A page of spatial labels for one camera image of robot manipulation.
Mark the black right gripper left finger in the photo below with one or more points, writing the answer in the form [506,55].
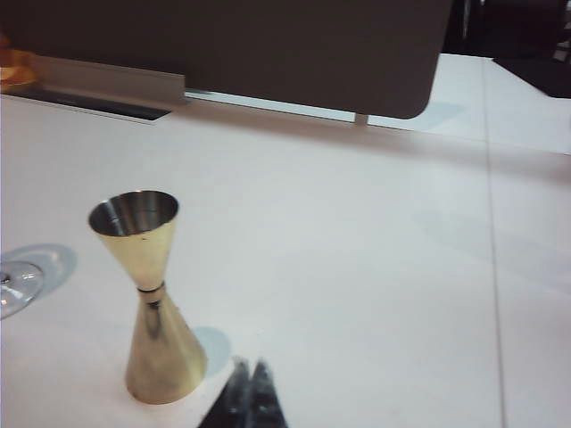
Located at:
[229,401]

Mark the clear wine glass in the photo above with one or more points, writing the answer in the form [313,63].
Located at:
[15,290]

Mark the orange object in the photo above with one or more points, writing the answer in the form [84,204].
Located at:
[15,62]

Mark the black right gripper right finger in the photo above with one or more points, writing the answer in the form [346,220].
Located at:
[267,401]

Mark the wide brown desk divider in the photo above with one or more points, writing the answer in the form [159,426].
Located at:
[267,44]

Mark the gold double jigger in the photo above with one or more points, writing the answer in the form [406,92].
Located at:
[160,356]

